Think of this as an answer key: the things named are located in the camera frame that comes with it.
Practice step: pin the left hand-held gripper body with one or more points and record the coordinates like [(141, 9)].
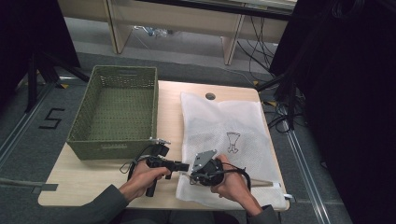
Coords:
[(160, 151)]

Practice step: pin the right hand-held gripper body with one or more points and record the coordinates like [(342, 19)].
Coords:
[(210, 172)]

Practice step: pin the white mesh laundry bag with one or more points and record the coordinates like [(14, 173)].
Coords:
[(218, 124)]

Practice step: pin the green woven basket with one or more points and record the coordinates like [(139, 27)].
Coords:
[(121, 118)]

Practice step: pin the person's right hand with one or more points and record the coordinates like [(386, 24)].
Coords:
[(233, 183)]

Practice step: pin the person's left hand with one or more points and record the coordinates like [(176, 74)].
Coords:
[(143, 179)]

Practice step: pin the black metal stand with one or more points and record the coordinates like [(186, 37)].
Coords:
[(291, 102), (31, 84)]

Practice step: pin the clear plastic wrap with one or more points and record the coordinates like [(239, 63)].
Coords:
[(154, 31)]

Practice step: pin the grey floor strip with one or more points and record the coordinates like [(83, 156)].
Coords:
[(28, 184)]

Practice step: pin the black curtain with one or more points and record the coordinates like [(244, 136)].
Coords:
[(348, 93), (28, 28)]

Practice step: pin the metal floor rail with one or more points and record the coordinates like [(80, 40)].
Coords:
[(303, 168), (18, 130)]

